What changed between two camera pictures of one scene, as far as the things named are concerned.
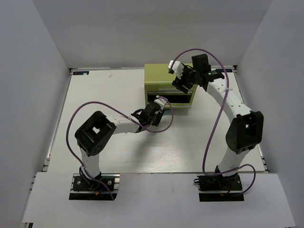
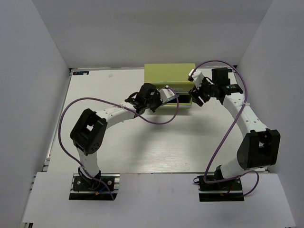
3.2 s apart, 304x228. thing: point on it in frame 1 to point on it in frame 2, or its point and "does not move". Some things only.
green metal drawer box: (158, 81) does not move
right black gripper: (179, 85) to (205, 81)
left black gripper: (159, 115) to (156, 94)
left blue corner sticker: (80, 72) does not move
